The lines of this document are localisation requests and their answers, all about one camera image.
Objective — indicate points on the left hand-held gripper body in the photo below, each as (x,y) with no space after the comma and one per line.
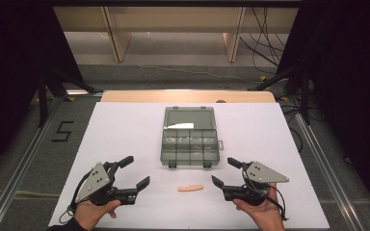
(93,183)

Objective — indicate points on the black metal stand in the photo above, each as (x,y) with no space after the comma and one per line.
(303,93)
(43,96)

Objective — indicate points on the clear grey compartment box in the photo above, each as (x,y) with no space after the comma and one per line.
(190,138)

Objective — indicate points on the white table mat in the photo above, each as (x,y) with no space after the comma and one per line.
(125,134)

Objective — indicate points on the peach oblong soft piece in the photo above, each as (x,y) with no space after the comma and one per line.
(190,188)

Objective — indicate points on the aluminium floor rail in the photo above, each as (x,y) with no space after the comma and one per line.
(19,166)
(327,173)

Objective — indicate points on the person's dark left sleeve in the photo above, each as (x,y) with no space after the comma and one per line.
(62,226)

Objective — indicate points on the light wooden table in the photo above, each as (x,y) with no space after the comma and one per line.
(186,96)

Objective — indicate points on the black curtain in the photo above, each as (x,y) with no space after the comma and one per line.
(9,64)
(350,80)

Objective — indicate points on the beige wooden desk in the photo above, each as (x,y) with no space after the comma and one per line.
(173,19)

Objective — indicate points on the person's left hand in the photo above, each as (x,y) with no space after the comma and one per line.
(93,214)

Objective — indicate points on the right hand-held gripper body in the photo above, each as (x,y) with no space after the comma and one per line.
(259,179)

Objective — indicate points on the person's right hand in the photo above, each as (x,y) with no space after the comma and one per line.
(265,215)

